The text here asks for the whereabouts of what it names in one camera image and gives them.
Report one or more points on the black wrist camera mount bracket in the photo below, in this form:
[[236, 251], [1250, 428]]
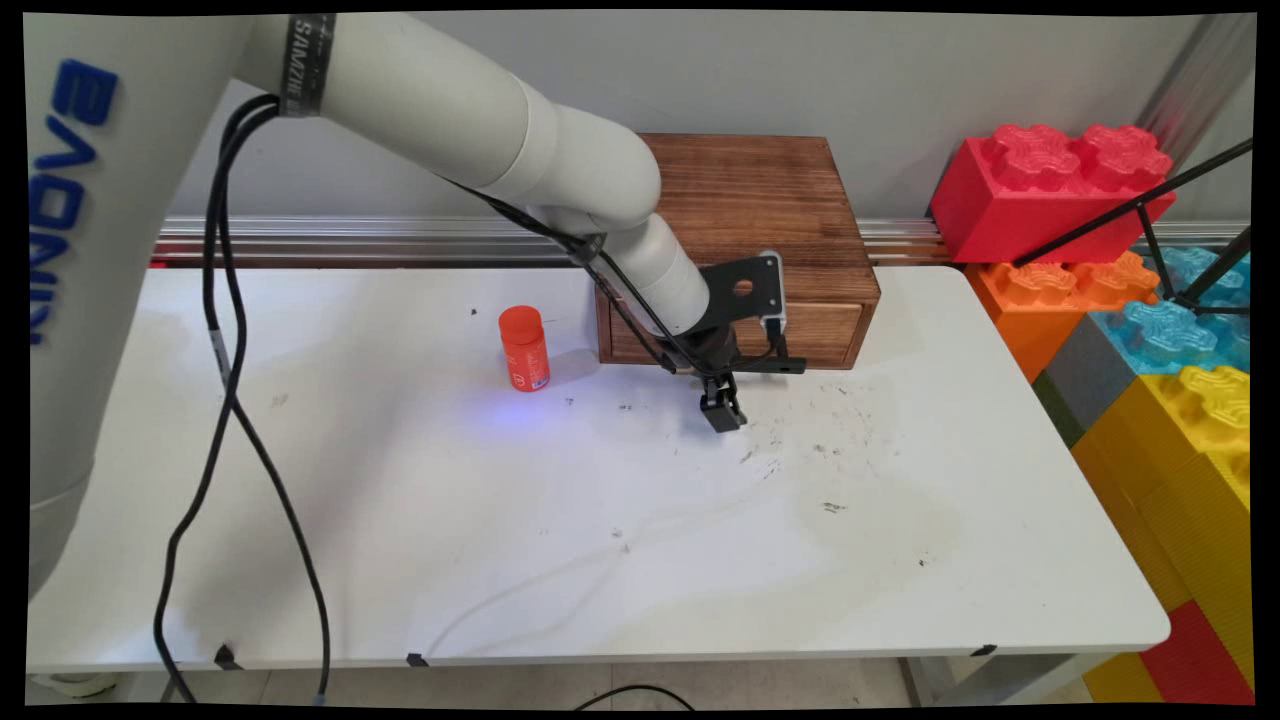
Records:
[[745, 290]]

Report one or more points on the translucent blue toy brick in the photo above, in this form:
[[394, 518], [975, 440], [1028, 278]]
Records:
[[1165, 335], [1205, 275]]

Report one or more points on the white table leg frame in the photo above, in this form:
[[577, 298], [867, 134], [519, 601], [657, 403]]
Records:
[[980, 680]]

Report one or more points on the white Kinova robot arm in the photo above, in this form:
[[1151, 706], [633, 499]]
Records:
[[420, 100]]

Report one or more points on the orange plastic bottle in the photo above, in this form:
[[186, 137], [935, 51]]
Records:
[[524, 350]]

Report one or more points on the big yellow toy brick stack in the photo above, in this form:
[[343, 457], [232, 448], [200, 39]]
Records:
[[1190, 480]]

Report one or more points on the grey toy brick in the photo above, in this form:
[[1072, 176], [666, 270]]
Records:
[[1085, 375]]

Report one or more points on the brown wooden drawer cabinet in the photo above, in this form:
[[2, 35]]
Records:
[[760, 200]]

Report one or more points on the big red toy brick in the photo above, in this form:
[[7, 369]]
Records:
[[1040, 200]]

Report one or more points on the black tripod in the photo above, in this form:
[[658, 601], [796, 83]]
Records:
[[1150, 215]]

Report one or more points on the big orange toy brick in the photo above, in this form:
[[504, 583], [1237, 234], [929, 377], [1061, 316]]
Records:
[[1030, 300]]

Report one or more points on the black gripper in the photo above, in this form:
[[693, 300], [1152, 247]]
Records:
[[715, 352]]

